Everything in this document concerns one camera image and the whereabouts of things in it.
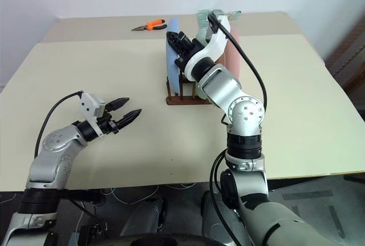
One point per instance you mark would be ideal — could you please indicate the brown slatted wooden furniture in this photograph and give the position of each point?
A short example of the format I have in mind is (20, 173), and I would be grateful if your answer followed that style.
(349, 54)

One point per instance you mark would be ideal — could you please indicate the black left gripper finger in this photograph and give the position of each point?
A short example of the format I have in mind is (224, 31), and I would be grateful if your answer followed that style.
(129, 117)
(118, 103)

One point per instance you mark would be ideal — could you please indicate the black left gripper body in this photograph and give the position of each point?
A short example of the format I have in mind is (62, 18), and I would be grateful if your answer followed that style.
(109, 124)

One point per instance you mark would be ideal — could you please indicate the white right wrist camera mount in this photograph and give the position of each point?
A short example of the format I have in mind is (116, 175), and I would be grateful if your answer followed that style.
(212, 47)

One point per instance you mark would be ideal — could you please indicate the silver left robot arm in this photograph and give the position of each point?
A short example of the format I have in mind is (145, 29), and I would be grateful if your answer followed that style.
(45, 169)

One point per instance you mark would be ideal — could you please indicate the black device box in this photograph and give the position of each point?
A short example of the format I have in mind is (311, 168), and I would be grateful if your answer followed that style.
(92, 234)

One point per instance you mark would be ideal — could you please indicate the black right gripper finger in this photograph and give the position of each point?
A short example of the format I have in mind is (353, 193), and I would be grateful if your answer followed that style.
(175, 43)
(185, 40)

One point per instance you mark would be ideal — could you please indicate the dark wooden dish rack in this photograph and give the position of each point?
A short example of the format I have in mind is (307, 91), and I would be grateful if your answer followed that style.
(185, 101)

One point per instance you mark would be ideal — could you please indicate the grey rounded robot leg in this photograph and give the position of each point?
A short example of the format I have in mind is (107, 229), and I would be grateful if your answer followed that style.
(214, 217)
(144, 217)

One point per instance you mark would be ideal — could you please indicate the pale green plate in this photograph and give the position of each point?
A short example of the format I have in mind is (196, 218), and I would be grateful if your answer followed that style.
(204, 16)

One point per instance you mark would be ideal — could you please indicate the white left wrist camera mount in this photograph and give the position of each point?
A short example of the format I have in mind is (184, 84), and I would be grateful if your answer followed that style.
(88, 106)

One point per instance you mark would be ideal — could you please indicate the pink plate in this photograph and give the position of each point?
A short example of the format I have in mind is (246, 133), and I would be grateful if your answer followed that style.
(233, 54)

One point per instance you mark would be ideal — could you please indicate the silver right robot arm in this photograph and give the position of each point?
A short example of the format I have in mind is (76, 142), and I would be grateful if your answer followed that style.
(222, 86)

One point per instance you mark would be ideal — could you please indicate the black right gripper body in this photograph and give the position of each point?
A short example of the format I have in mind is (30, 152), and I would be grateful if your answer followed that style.
(191, 50)

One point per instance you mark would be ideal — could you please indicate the blue plate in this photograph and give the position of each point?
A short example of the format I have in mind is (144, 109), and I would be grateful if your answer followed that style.
(171, 66)

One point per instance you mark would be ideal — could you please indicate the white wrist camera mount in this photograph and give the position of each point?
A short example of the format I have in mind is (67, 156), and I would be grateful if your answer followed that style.
(212, 47)
(88, 106)

